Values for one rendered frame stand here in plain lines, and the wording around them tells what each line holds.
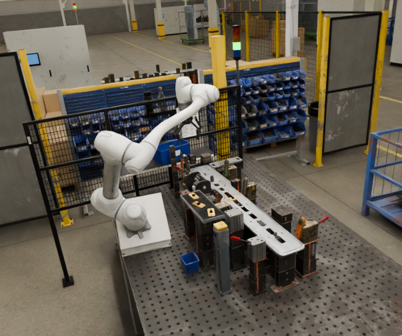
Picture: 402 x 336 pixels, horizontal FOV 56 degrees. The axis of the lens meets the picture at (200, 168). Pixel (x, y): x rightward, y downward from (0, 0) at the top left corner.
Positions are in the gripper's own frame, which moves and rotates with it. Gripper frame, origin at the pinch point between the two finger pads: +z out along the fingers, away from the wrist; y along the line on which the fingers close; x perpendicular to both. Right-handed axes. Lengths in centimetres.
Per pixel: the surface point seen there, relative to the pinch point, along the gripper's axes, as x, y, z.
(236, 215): -48, 8, 36
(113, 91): 226, -4, 6
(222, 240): -64, -10, 38
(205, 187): -10.0, 4.7, 31.8
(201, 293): -56, -22, 76
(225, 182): 15, 32, 46
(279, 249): -77, 19, 46
